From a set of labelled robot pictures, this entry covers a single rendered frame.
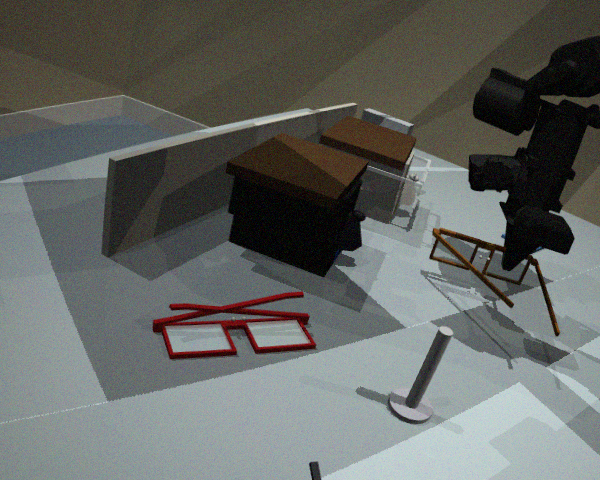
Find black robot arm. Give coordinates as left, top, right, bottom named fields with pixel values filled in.
left=468, top=35, right=600, bottom=200

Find beige flat panel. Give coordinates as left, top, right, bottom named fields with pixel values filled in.
left=101, top=103, right=357, bottom=257

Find red glasses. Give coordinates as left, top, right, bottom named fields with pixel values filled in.
left=153, top=292, right=317, bottom=359

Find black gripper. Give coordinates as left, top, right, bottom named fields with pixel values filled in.
left=499, top=143, right=576, bottom=271

